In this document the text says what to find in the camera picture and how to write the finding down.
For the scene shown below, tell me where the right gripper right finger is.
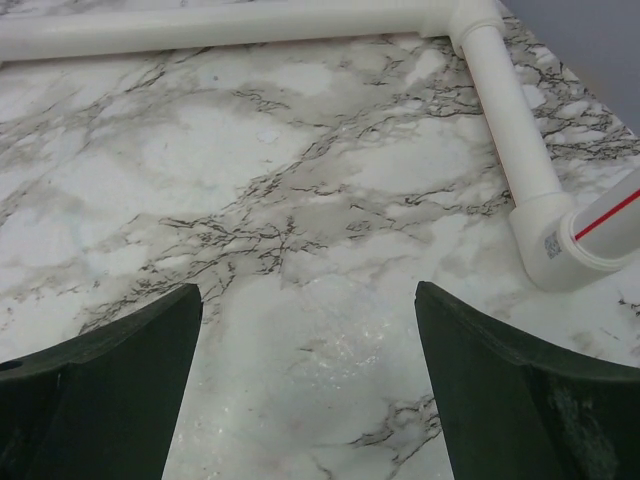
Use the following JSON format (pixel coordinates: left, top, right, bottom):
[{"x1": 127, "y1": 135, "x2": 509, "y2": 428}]
[{"x1": 415, "y1": 282, "x2": 639, "y2": 479}]

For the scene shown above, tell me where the white PVC pipe frame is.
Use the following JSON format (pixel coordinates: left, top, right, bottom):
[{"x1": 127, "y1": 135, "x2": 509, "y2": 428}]
[{"x1": 1, "y1": 1, "x2": 639, "y2": 291}]

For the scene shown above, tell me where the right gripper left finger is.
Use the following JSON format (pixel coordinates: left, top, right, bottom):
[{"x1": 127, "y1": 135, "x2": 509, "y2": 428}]
[{"x1": 1, "y1": 284, "x2": 202, "y2": 479}]

